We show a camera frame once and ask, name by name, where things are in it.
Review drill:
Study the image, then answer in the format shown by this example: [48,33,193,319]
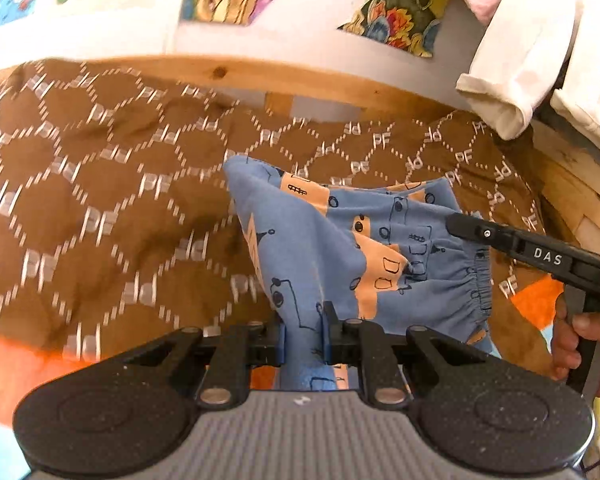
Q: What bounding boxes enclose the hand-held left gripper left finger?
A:
[116,323,287,407]

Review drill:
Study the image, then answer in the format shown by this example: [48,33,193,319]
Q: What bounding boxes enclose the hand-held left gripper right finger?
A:
[321,302,489,407]

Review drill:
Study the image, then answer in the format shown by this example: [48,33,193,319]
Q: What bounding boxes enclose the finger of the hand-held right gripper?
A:
[445,212,600,291]

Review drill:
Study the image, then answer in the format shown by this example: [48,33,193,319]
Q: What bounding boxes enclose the blue pants with orange cars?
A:
[223,155,494,392]

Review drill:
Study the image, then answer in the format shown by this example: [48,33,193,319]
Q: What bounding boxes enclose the person's right hand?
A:
[551,300,600,380]

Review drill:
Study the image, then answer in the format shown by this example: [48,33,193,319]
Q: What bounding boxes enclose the white hanging garment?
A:
[455,0,600,147]

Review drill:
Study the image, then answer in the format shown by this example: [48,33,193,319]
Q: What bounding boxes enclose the brown patterned blanket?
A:
[0,58,567,366]

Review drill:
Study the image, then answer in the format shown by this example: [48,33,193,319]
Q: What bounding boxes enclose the colourful patchwork blanket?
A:
[0,277,600,467]

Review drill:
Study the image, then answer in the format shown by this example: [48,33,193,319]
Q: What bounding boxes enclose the wooden bed frame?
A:
[0,52,600,257]

